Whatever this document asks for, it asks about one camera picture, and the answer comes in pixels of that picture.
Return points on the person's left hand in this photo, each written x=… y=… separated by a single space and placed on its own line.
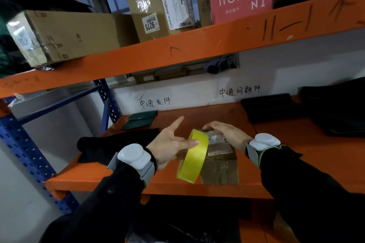
x=164 y=147

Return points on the person's right hand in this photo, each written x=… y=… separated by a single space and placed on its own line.
x=232 y=136

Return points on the person's left thumb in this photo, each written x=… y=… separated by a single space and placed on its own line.
x=186 y=144

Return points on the person's right fingers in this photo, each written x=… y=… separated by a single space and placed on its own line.
x=214 y=126

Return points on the yellow tape roll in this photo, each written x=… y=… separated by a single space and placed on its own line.
x=194 y=163

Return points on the small labelled cardboard parcel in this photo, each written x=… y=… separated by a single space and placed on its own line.
x=221 y=166

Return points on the person's right forearm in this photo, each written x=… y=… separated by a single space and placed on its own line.
x=308 y=194

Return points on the person's left forearm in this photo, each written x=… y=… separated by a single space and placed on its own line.
x=108 y=203

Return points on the dark green flat packet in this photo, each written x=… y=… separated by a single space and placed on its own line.
x=139 y=119

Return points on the flat black packet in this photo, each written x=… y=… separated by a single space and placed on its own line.
x=271 y=107

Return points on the dark blue cloth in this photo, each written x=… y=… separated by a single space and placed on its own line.
x=221 y=64

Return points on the small cardboard boxes on sill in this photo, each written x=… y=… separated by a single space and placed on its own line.
x=159 y=74

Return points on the black soft parcel bag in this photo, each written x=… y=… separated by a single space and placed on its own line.
x=111 y=144

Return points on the black plastic bag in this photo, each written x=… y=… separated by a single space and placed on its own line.
x=185 y=223

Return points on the orange shelf beam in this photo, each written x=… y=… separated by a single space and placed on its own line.
x=199 y=43

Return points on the orange shelf board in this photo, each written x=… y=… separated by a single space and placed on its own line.
x=299 y=154

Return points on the plain brown cardboard box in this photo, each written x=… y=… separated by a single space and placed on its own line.
x=204 y=6

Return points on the large black parcel bag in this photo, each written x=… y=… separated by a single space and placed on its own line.
x=336 y=109

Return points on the taped cardboard box white labels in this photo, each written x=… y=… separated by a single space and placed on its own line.
x=159 y=9

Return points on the large long cardboard box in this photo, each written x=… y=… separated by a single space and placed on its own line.
x=68 y=35

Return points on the blue shelf upright frame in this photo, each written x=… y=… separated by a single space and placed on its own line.
x=25 y=151

